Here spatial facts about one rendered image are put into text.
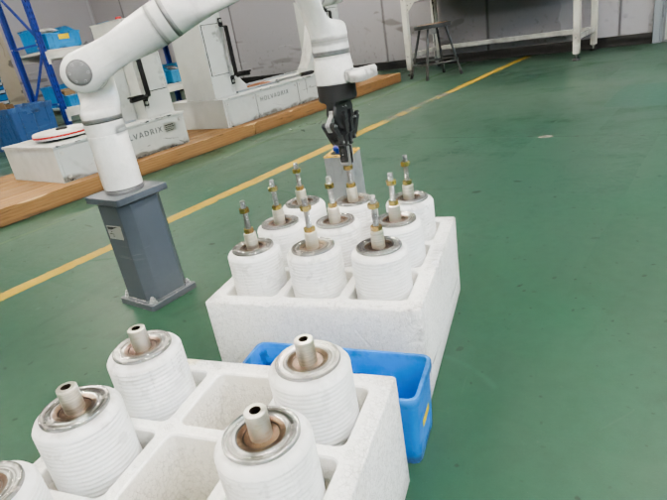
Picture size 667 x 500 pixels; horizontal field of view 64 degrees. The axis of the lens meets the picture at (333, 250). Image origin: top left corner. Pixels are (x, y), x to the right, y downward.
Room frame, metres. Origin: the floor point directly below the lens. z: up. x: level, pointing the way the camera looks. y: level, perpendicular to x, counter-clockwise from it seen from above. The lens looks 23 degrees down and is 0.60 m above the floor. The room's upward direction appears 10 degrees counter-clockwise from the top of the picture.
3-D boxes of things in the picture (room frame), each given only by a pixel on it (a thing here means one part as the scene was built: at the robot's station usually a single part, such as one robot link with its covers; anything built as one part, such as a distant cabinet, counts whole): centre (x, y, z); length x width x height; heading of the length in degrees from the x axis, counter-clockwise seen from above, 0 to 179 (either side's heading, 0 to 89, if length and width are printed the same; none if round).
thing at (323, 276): (0.84, 0.03, 0.16); 0.10 x 0.10 x 0.18
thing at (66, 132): (2.96, 1.33, 0.29); 0.30 x 0.30 x 0.06
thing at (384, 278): (0.80, -0.07, 0.16); 0.10 x 0.10 x 0.18
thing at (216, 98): (4.28, 0.27, 0.45); 1.51 x 0.57 x 0.74; 140
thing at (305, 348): (0.51, 0.05, 0.26); 0.02 x 0.02 x 0.03
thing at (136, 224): (1.31, 0.49, 0.15); 0.15 x 0.15 x 0.30; 50
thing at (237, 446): (0.40, 0.10, 0.25); 0.08 x 0.08 x 0.01
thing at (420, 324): (0.95, -0.01, 0.09); 0.39 x 0.39 x 0.18; 67
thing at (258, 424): (0.40, 0.10, 0.26); 0.02 x 0.02 x 0.03
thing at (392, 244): (0.80, -0.07, 0.25); 0.08 x 0.08 x 0.01
